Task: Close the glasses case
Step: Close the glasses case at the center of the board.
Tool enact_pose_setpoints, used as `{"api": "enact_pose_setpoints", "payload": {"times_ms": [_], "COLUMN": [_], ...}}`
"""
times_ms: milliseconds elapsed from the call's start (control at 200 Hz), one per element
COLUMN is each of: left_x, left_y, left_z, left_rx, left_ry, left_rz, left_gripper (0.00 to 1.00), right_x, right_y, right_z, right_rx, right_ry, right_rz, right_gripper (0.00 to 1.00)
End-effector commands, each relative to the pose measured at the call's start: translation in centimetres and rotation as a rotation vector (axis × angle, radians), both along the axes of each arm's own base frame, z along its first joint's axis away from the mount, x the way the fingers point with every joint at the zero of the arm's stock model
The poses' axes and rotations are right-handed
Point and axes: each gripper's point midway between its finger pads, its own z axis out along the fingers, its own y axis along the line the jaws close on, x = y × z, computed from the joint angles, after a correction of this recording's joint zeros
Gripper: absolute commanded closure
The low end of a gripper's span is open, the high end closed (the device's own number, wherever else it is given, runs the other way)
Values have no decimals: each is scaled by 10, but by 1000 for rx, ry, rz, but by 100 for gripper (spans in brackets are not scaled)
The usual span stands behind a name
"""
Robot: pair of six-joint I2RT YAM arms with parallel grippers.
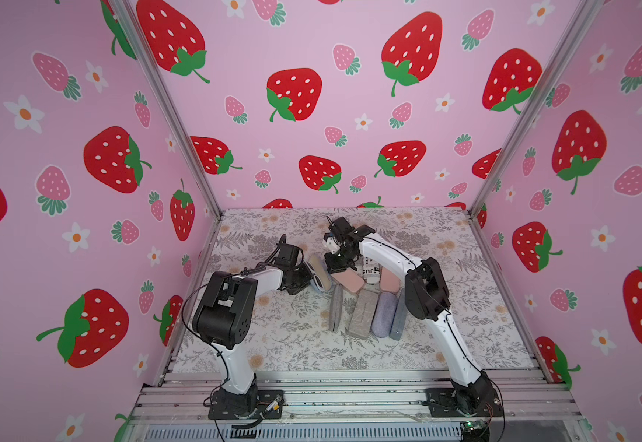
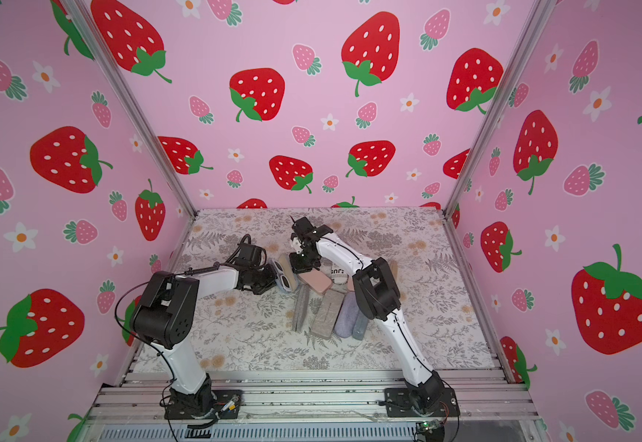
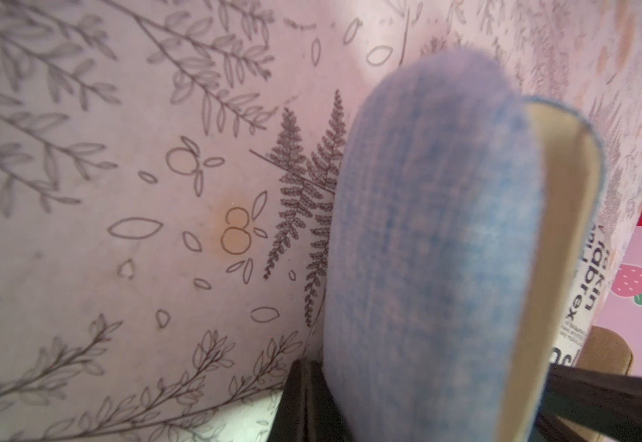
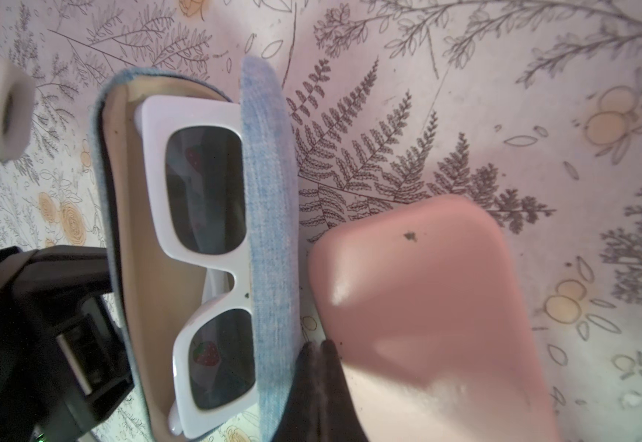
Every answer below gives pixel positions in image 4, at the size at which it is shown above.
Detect blue fabric glasses case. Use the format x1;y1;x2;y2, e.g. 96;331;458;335
91;57;302;441

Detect white frame sunglasses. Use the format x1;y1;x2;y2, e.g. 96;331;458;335
135;95;258;440

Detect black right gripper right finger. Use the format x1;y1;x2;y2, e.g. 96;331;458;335
272;340;368;442

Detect pink glasses case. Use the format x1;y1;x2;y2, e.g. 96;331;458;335
307;195;560;441

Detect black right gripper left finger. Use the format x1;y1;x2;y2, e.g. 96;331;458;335
0;246;134;441

